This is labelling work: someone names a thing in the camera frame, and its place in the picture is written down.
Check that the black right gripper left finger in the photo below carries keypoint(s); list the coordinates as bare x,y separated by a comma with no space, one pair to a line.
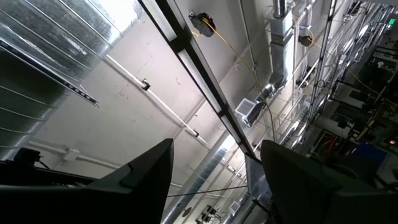
146,186

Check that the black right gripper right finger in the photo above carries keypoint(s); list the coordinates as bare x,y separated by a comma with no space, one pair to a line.
295,186

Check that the red shelf bins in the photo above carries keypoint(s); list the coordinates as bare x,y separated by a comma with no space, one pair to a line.
326,141

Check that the white conduit with junction box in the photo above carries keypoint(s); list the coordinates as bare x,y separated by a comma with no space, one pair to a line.
71,154

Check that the blue plastic bin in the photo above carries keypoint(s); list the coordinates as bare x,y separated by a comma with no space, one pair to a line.
370,154

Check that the white ceiling conduit pipe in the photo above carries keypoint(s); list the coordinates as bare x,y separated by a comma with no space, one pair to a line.
171,109

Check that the square ceiling air diffuser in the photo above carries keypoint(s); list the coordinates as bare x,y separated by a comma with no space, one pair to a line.
247,109

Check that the black hanging strut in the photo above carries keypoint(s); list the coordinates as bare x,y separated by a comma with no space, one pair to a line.
322,53

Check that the green exit sign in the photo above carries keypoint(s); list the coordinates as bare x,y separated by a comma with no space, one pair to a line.
392,21

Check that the silver spiral round duct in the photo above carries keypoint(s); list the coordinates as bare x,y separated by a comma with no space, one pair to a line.
199,180

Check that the black overhead frame bar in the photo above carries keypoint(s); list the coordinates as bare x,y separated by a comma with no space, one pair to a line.
46,177

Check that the black slotted strut rail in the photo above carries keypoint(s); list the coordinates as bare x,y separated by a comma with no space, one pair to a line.
74,90

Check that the black overhead camera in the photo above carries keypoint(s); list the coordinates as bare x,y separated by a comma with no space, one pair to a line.
26,154

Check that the silver rectangular ventilation duct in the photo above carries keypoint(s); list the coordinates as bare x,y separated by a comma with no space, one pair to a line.
281,46

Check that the black ceiling light rail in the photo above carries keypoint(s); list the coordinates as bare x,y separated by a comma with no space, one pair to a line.
186,40

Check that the large silver round duct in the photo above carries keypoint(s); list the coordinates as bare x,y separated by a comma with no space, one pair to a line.
46,31

